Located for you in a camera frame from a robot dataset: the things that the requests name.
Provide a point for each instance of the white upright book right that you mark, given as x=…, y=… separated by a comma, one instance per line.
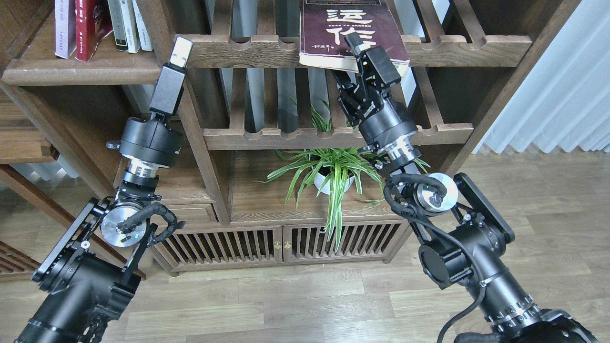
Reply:
x=144, y=37

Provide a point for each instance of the slatted cabinet door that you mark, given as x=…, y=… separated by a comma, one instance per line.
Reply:
x=220, y=248
x=360, y=241

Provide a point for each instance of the grey upright book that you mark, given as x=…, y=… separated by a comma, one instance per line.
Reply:
x=118, y=25

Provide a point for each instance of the left slatted cabinet door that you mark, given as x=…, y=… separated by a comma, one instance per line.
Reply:
x=220, y=248

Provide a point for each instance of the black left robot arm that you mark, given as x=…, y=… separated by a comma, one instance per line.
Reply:
x=90, y=275

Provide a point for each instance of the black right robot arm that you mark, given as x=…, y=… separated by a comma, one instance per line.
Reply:
x=461, y=235

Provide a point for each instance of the small wooden drawer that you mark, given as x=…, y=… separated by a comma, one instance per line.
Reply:
x=194, y=213

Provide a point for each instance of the red paperback book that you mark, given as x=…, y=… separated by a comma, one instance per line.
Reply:
x=93, y=24

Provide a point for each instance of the white plant pot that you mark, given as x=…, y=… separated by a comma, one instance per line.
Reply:
x=319, y=182

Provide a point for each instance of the right slatted cabinet door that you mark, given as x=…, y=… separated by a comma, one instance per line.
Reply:
x=360, y=241

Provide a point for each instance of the maroon book with white characters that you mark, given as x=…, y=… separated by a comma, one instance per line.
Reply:
x=325, y=24

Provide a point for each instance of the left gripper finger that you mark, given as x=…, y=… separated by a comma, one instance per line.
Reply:
x=181, y=52

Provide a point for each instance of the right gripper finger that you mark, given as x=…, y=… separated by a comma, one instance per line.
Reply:
x=356, y=46

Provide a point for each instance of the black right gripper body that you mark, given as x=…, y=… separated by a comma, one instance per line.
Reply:
x=384, y=123

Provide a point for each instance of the green spider plant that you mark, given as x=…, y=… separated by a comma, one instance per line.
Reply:
x=338, y=162

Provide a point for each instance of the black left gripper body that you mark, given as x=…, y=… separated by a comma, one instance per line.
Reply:
x=151, y=140

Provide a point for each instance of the white window curtain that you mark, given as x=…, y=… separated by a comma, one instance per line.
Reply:
x=564, y=102

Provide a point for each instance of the white upright book middle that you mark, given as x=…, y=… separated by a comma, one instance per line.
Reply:
x=130, y=26

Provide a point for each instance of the white lavender paperback book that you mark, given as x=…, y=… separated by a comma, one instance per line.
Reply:
x=65, y=28

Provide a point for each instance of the white upright book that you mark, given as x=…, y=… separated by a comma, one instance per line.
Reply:
x=130, y=26
x=144, y=37

